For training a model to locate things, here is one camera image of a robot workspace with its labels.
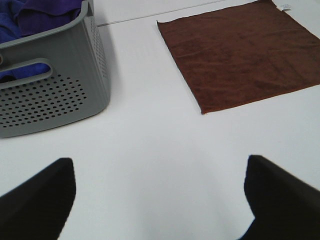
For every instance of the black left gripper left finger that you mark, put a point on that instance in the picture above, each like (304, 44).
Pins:
(38, 208)

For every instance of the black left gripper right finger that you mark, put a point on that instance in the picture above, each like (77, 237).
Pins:
(283, 206)

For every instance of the brown towel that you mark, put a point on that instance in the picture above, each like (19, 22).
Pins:
(242, 54)

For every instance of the grey perforated plastic basket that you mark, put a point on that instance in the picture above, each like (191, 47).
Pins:
(75, 87)

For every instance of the blue towel in basket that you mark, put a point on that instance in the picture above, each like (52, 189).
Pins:
(9, 31)

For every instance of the purple towel in basket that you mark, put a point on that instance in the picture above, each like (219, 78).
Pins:
(37, 16)

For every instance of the white towel label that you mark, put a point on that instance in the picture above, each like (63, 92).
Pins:
(284, 7)

